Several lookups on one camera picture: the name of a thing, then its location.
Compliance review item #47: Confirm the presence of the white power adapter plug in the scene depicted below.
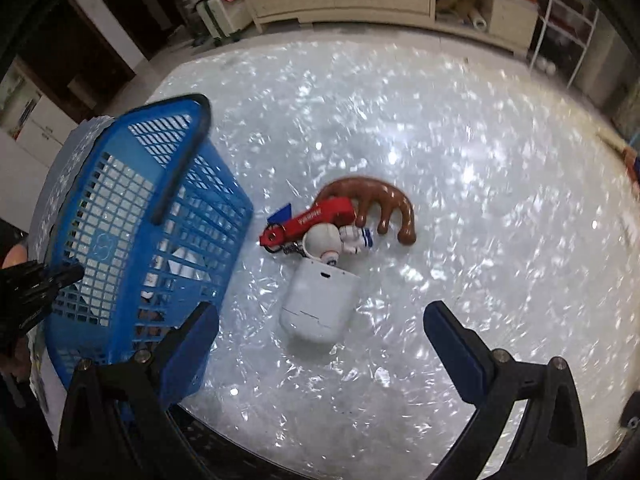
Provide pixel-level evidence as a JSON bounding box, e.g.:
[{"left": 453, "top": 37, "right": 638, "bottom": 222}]
[{"left": 152, "top": 247, "right": 212, "bottom": 282}]

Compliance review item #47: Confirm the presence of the blue plastic basket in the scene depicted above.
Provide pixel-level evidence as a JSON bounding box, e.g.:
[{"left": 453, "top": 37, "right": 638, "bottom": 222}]
[{"left": 44, "top": 93, "right": 254, "bottom": 382}]

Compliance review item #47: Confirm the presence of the white rounded device box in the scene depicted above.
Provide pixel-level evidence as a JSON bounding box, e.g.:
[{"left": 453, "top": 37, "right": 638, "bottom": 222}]
[{"left": 279, "top": 259, "right": 360, "bottom": 346}]

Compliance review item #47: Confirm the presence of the grey patterned chair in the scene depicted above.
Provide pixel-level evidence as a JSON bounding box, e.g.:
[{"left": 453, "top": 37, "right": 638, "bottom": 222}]
[{"left": 27, "top": 116, "right": 114, "bottom": 262}]

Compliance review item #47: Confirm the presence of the white astronaut figurine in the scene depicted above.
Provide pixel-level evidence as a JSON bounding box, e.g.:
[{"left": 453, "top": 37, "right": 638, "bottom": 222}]
[{"left": 302, "top": 223, "right": 373, "bottom": 266}]

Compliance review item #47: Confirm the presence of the brown wooden massage comb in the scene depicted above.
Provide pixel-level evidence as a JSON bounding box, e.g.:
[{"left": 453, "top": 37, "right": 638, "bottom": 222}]
[{"left": 314, "top": 176, "right": 416, "bottom": 246}]

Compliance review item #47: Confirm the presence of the white green suitcase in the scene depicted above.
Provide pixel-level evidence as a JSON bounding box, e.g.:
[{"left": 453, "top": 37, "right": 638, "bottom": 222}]
[{"left": 195, "top": 0, "right": 253, "bottom": 41}]

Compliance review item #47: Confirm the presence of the cream tv cabinet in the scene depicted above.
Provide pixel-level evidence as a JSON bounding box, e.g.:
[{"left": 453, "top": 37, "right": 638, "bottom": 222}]
[{"left": 244, "top": 0, "right": 538, "bottom": 58}]

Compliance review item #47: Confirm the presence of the red keychain tool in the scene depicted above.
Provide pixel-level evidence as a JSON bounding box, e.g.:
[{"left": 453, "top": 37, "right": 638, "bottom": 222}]
[{"left": 258, "top": 197, "right": 356, "bottom": 254}]

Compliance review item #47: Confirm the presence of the white wire shelf rack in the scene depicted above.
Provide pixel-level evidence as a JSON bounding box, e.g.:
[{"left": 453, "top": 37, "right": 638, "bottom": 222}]
[{"left": 529, "top": 0, "right": 600, "bottom": 88}]

